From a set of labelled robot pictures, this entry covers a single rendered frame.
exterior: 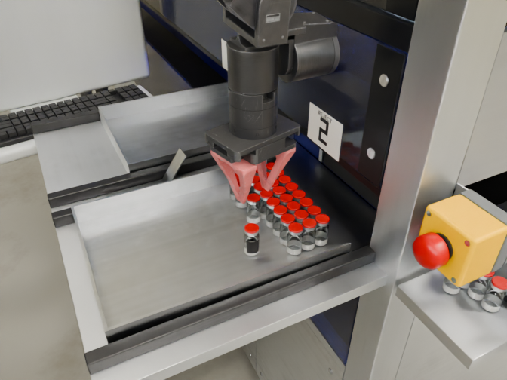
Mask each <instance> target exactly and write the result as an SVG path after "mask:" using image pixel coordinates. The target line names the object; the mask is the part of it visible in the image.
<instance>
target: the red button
mask: <svg viewBox="0 0 507 380"><path fill-rule="evenodd" d="M413 254H414V256H415V258H416V260H417V261H418V263H419V264H420V265H421V266H422V267H424V268H427V269H431V270H435V269H437V268H440V267H442V266H444V265H446V264H447V263H448V261H449V258H450V254H449V250H448V247H447V244H446V243H445V241H444V240H443V238H442V237H440V236H439V235H438V234H436V233H434V232H428V233H425V234H422V235H420V236H418V237H417V238H416V240H415V241H414V242H413Z"/></svg>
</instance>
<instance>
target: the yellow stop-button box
mask: <svg viewBox="0 0 507 380"><path fill-rule="evenodd" d="M428 232H434V233H436V234H438V235H439V236H440V237H442V238H443V240H444V241H445V243H446V244H447V247H448V250H449V254H450V258H449V261H448V263H447V264H446V265H444V266H442V267H440V268H437V269H438V270H439V271H440V272H441V273H442V274H443V275H444V276H445V277H446V278H447V279H449V280H450V281H451V282H452V283H453V284H455V285H456V286H457V287H461V286H463V285H465V284H467V283H470V282H472V281H474V280H476V279H478V278H480V277H483V276H484V275H486V274H489V273H490V272H495V271H497V270H499V269H501V268H502V265H503V263H504V261H505V258H506V257H507V212H505V211H504V210H502V209H500V208H499V207H498V206H496V205H495V204H493V203H491V202H490V201H488V200H487V199H486V198H484V197H482V196H481V195H479V194H478V193H476V192H474V191H473V190H471V189H469V190H467V191H464V192H461V193H460V195H454V196H452V197H450V198H446V199H444V200H442V201H438V202H435V203H433V204H430V205H428V206H427V208H426V212H425V215H424V218H423V221H422V226H421V229H420V232H419V236H420V235H422V234H425V233H428Z"/></svg>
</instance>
